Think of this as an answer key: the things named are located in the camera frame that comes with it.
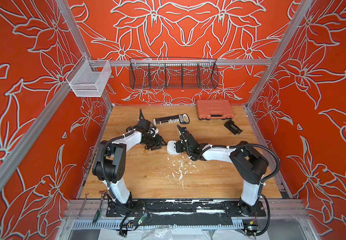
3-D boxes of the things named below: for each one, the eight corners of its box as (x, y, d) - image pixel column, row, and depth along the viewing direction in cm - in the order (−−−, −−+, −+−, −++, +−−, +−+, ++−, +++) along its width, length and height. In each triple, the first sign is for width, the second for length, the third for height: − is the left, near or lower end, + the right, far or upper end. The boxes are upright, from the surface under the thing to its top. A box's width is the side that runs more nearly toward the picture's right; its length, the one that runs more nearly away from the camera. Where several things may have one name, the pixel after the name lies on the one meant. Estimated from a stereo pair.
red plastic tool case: (198, 120, 112) (199, 116, 108) (196, 104, 124) (196, 99, 119) (232, 120, 112) (234, 116, 107) (226, 104, 124) (228, 99, 119)
